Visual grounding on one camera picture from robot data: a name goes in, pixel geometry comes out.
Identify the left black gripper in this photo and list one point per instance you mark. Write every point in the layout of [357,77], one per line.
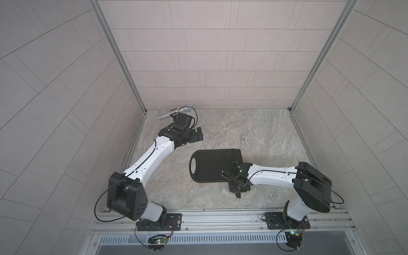
[190,137]

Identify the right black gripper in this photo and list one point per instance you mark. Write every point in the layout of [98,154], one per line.
[231,190]

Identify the black cutting board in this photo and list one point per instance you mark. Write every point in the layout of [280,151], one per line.
[205,166]

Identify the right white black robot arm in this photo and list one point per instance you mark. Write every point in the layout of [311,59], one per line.
[314,189]

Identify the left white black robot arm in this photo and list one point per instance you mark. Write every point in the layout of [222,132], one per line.
[126,191]

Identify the right circuit board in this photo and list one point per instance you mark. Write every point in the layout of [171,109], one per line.
[294,240]

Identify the left green circuit board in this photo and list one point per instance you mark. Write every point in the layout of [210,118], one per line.
[157,241]

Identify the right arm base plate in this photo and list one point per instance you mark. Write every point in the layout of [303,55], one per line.
[277,221]

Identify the white slotted cable duct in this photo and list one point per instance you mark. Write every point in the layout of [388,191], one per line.
[199,238]

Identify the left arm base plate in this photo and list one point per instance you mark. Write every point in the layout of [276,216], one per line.
[171,222]

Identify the aluminium rail frame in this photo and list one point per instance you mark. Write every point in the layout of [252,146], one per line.
[230,220]

